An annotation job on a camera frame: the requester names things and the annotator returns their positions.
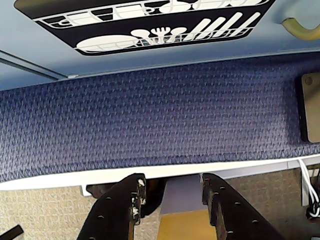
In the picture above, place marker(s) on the dishwasher door with dish print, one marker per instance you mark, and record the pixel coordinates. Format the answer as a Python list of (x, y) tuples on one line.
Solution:
[(50, 47)]

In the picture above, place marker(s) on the black flat bar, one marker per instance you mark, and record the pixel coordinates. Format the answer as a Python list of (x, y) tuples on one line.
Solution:
[(10, 233)]

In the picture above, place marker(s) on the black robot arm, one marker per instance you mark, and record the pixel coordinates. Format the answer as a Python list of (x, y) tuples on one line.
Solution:
[(152, 197)]

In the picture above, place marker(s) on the blue toy kitchen body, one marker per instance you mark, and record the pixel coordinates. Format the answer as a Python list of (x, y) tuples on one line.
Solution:
[(22, 77)]

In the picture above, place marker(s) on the light wooden board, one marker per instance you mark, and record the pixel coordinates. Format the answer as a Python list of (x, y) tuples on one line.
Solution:
[(312, 107)]

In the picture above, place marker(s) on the yellow wooden block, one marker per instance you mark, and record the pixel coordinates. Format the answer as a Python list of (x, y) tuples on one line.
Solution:
[(182, 227)]

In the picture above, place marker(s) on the blue woven mat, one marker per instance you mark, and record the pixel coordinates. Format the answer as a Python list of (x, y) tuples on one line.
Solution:
[(155, 117)]

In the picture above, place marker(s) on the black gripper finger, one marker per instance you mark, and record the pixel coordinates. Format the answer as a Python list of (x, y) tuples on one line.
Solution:
[(232, 215), (112, 215)]

